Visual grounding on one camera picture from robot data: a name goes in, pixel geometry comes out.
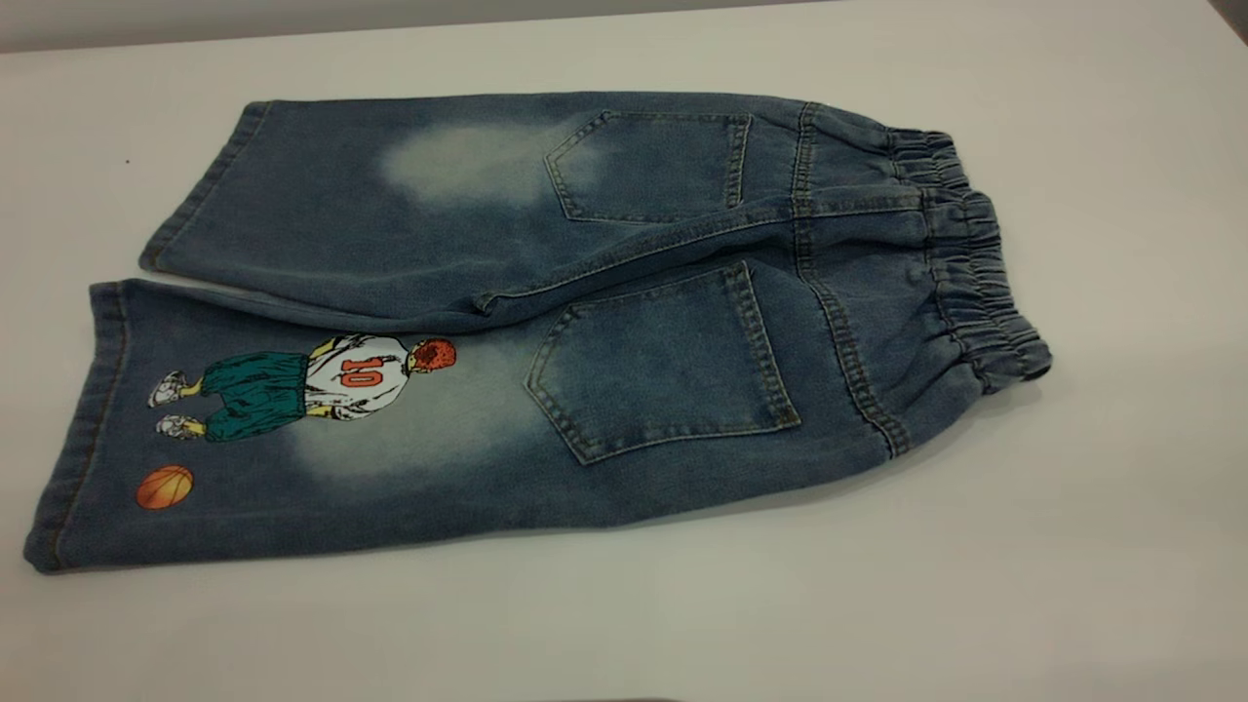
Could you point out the blue denim pants basketball print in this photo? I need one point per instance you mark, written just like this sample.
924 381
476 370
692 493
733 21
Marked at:
682 244

